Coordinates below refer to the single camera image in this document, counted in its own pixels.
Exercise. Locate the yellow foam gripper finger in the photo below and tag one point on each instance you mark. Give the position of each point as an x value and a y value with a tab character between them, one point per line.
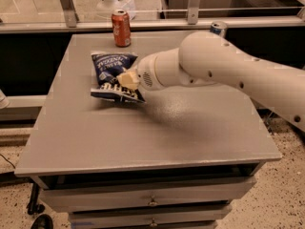
129	79

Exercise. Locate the blue Kettle chip bag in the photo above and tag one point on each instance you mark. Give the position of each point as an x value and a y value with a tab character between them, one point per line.
108	66

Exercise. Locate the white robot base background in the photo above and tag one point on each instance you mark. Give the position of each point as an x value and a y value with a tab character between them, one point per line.
105	8

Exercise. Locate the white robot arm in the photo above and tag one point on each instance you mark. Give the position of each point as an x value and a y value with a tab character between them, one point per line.
204	58

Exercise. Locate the red coke can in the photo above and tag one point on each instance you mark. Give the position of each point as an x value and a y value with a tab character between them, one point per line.
121	28

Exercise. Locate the blue silver energy drink can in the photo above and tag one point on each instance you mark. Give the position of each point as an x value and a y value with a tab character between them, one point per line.
219	28

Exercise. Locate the grey drawer cabinet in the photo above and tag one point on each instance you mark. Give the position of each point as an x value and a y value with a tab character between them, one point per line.
177	134

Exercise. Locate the upper drawer with knob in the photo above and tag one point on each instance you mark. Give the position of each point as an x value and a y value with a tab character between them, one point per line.
147	195

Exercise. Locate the drawer with knob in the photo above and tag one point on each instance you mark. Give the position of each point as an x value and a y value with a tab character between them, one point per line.
147	195
151	217

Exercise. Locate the white cylinder at left edge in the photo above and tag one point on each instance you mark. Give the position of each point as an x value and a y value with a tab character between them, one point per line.
4	102

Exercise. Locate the metal glass railing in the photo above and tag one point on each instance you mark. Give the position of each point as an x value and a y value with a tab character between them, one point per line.
21	16

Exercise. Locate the lower drawer with knob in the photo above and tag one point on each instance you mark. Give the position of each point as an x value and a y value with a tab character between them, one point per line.
151	217

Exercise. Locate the black caster wheel leg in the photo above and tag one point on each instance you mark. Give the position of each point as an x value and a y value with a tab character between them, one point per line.
34	207

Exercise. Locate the black shoe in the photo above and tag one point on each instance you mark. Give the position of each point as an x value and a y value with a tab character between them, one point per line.
43	222

